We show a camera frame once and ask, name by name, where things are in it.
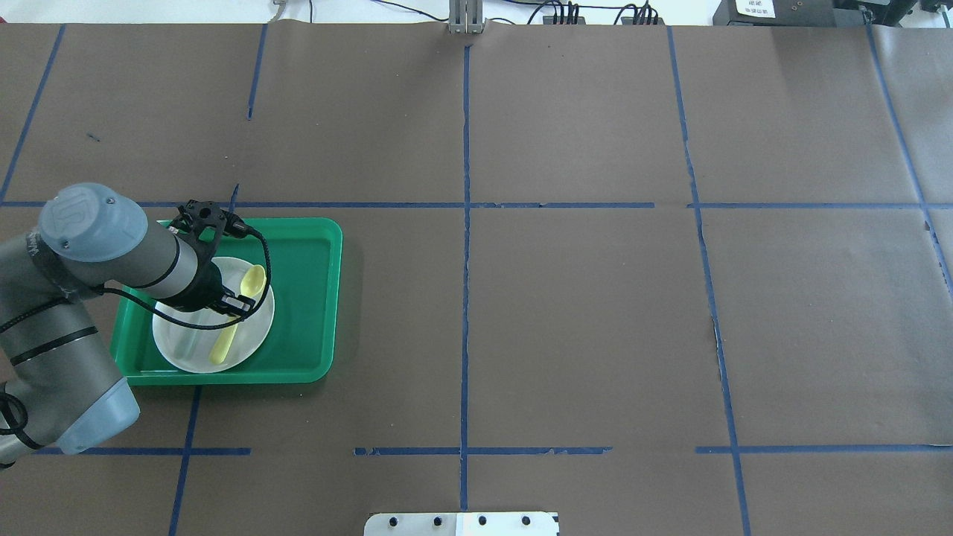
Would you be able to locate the horizontal blue tape strip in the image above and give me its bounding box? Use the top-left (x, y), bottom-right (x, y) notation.
top-left (0, 200), bottom-right (953, 211)

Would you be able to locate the black device with label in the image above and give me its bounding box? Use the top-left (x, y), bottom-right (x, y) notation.
top-left (712, 1), bottom-right (867, 28)

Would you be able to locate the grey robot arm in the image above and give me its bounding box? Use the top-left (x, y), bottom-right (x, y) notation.
top-left (1, 182), bottom-right (263, 470)

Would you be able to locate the black power strip left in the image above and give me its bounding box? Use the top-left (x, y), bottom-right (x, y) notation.
top-left (533, 1), bottom-right (585, 26)

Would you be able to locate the black power strip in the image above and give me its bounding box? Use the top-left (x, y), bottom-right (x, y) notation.
top-left (533, 1), bottom-right (585, 26)
top-left (613, 2), bottom-right (664, 26)

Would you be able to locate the green plastic tray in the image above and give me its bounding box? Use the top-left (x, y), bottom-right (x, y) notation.
top-left (110, 217), bottom-right (343, 386)

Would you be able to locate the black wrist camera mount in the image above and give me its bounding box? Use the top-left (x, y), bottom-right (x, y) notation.
top-left (168, 200), bottom-right (251, 248)

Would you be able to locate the white metal bracket plate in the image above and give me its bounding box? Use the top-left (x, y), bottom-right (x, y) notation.
top-left (363, 511), bottom-right (561, 535)

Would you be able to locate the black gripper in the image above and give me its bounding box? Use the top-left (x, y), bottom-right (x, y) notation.
top-left (158, 259), bottom-right (253, 315)

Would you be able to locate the yellow plastic spoon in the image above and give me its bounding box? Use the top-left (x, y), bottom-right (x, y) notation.
top-left (208, 265), bottom-right (267, 366)

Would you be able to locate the white round plate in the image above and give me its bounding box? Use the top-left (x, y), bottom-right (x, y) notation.
top-left (152, 257), bottom-right (275, 374)

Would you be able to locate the aluminium profile post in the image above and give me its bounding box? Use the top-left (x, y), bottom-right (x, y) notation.
top-left (447, 0), bottom-right (486, 35)

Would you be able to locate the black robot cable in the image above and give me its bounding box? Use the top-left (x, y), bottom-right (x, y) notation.
top-left (103, 223), bottom-right (273, 331)

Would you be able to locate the vertical blue tape strip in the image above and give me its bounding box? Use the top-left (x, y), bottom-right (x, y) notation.
top-left (459, 45), bottom-right (472, 512)

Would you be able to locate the black power strip right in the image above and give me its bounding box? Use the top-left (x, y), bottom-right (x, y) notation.
top-left (613, 2), bottom-right (664, 26)

